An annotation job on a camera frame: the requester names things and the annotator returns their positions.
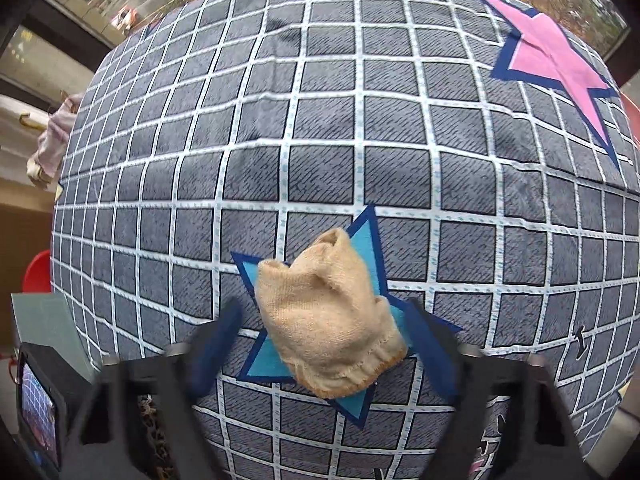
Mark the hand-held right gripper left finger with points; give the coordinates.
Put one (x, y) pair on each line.
(220, 345)

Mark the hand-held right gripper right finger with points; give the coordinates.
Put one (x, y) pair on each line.
(435, 355)

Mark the beige knit sock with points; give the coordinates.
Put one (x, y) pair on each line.
(325, 320)

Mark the leopard print scrunchie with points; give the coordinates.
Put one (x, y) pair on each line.
(155, 425)

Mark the red plastic stool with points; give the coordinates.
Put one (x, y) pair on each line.
(40, 272)

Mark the white patterned cloth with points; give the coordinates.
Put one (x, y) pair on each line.
(40, 172)

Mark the grey checked star-print blanket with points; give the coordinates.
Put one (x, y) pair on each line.
(350, 110)

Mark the lilac cloth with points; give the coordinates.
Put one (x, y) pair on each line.
(57, 130)

